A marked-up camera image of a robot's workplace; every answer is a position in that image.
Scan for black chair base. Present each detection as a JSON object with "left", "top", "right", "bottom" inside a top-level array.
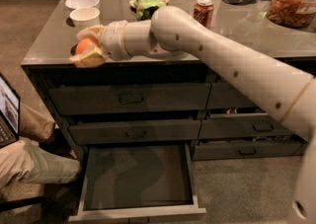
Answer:
[{"left": 0, "top": 196, "right": 55, "bottom": 212}]

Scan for top right grey drawer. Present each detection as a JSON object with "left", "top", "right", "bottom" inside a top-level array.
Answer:
[{"left": 205, "top": 73, "right": 255, "bottom": 109}]

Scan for green chip bag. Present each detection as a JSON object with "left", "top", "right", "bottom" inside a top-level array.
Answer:
[{"left": 129, "top": 0, "right": 170, "bottom": 21}]

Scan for white paper bowl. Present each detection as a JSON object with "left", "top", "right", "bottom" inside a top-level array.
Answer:
[{"left": 65, "top": 0, "right": 100, "bottom": 10}]

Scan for middle left grey drawer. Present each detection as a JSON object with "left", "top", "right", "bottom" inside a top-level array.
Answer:
[{"left": 69, "top": 119, "right": 200, "bottom": 145}]

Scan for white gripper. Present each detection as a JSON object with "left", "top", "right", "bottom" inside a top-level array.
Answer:
[{"left": 69, "top": 21, "right": 130, "bottom": 68}]

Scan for person's legs khaki trousers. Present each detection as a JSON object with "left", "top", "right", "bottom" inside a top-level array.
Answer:
[{"left": 0, "top": 104, "right": 81, "bottom": 188}]

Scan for clear jar of snacks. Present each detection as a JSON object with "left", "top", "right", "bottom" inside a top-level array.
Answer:
[{"left": 267, "top": 0, "right": 316, "bottom": 28}]

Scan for orange fruit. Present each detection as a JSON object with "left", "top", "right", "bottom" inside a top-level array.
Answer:
[{"left": 75, "top": 38, "right": 93, "bottom": 54}]

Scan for white paper cup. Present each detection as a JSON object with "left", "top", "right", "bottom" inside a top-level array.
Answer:
[{"left": 69, "top": 7, "right": 100, "bottom": 29}]

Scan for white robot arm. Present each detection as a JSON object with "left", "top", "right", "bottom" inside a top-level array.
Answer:
[{"left": 70, "top": 6, "right": 316, "bottom": 224}]

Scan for open laptop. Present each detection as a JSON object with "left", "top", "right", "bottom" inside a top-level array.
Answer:
[{"left": 0, "top": 74, "right": 20, "bottom": 148}]

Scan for grey drawer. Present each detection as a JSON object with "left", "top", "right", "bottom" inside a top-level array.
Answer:
[
  {"left": 205, "top": 73, "right": 255, "bottom": 109},
  {"left": 48, "top": 83, "right": 210, "bottom": 115},
  {"left": 69, "top": 119, "right": 200, "bottom": 145},
  {"left": 192, "top": 136, "right": 307, "bottom": 161},
  {"left": 198, "top": 110, "right": 292, "bottom": 139}
]

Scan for open bottom left drawer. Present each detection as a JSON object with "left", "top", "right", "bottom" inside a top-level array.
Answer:
[{"left": 69, "top": 144, "right": 206, "bottom": 224}]

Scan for bottom right grey drawer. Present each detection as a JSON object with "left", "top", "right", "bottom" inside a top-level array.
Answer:
[{"left": 192, "top": 136, "right": 307, "bottom": 161}]

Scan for top left grey drawer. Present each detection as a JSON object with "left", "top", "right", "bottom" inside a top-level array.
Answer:
[{"left": 48, "top": 83, "right": 210, "bottom": 115}]

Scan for middle right grey drawer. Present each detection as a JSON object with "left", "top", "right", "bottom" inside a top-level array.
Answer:
[{"left": 198, "top": 110, "right": 292, "bottom": 139}]

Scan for red soda can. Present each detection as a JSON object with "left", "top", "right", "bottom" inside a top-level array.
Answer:
[{"left": 194, "top": 0, "right": 214, "bottom": 29}]

